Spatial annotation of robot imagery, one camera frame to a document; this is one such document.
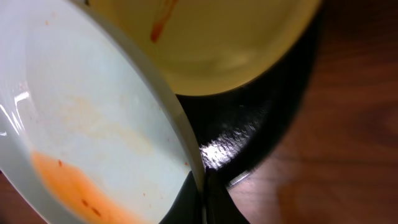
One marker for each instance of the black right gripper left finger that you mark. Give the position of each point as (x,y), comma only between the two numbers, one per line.
(187,207)

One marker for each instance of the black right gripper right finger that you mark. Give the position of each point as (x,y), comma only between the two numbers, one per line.
(220,208)

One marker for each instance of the light green plate orange smear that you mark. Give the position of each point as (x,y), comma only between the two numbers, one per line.
(90,131)

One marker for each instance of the yellow plate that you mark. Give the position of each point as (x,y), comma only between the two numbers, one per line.
(205,47)

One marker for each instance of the round black tray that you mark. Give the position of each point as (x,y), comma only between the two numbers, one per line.
(236,130)

